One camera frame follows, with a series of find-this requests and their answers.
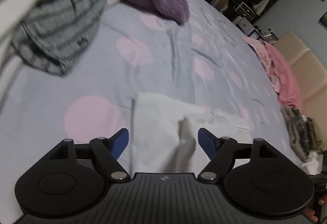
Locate pink garment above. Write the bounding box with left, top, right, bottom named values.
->
left=244, top=36, right=303, bottom=111

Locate grey striped garment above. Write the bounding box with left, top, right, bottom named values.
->
left=11, top=0, right=107, bottom=75

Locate black white patterned garment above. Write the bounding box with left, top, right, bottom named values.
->
left=281, top=105, right=323, bottom=162

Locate person hand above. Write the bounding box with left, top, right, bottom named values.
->
left=304, top=198, right=326, bottom=223

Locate beige padded headboard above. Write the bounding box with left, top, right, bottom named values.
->
left=274, top=31, right=327, bottom=150

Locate white t-shirt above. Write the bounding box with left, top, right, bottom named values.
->
left=130, top=93, right=252, bottom=175

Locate grey pink-dotted bed sheet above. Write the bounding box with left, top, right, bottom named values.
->
left=1, top=0, right=300, bottom=223

